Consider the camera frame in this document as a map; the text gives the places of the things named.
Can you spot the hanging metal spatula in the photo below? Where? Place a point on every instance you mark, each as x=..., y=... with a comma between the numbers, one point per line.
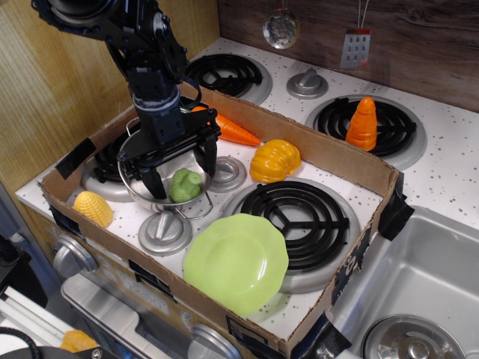
x=356, y=45

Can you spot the oven front knob left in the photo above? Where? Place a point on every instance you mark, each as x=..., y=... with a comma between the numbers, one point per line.
x=72, y=258

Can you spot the sink drain strainer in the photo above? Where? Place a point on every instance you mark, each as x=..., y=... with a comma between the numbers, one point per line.
x=407, y=336

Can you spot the orange swirl cone toy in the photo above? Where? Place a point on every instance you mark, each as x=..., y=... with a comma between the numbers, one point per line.
x=362, y=130

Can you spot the oven door handle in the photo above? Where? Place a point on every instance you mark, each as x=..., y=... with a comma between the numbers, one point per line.
x=129, y=324

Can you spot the light green plastic plate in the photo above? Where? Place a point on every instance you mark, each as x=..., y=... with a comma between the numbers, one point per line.
x=239, y=261

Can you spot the small steel pan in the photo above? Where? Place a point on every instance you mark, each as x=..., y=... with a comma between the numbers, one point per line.
x=171, y=178

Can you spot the back left black burner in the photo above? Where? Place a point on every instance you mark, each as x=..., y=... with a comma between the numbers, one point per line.
x=233, y=75

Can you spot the yellow toy corn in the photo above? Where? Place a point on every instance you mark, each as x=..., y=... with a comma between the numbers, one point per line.
x=94, y=207

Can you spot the cardboard fence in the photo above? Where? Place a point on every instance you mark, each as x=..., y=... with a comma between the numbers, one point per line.
x=335, y=156

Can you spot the orange toy carrot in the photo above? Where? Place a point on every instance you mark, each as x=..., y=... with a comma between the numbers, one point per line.
x=230, y=131

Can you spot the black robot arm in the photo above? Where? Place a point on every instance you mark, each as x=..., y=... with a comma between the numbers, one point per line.
x=140, y=40

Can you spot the yellow toy bottom left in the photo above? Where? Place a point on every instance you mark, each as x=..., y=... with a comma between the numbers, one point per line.
x=77, y=341

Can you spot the silver stove knob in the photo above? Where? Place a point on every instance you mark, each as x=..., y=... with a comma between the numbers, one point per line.
x=164, y=234
x=230, y=175
x=307, y=85

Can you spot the front right black burner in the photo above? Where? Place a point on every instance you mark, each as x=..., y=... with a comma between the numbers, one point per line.
x=318, y=225

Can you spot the black burner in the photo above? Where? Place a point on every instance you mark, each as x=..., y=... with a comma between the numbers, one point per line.
x=233, y=75
x=401, y=137
x=318, y=225
x=101, y=175

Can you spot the silver stove knob back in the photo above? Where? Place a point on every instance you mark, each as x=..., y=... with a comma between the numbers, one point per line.
x=307, y=85

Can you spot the oven front knob right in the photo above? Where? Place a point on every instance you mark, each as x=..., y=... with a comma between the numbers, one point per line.
x=208, y=343

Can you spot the back right black burner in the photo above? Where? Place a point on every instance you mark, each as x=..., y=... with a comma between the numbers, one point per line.
x=401, y=137

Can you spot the oven knob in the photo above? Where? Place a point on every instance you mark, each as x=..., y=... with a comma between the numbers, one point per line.
x=208, y=343
x=72, y=258

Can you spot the orange toy pumpkin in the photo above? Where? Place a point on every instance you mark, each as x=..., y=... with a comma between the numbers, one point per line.
x=273, y=161

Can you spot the front left black burner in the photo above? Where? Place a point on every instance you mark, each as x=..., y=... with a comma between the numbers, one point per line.
x=101, y=175

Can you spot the silver sink basin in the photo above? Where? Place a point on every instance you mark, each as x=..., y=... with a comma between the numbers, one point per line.
x=430, y=270

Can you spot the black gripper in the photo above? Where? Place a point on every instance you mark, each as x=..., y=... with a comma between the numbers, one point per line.
x=165, y=134

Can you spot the hanging metal strainer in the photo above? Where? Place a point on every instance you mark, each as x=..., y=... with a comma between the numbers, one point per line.
x=281, y=27

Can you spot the green toy broccoli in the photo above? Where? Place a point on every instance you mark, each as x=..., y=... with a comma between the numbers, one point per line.
x=185, y=185

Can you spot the silver stove knob front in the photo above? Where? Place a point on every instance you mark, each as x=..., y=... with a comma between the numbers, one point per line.
x=164, y=234

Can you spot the silver stove knob middle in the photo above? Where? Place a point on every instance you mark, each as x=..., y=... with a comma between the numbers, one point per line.
x=230, y=175

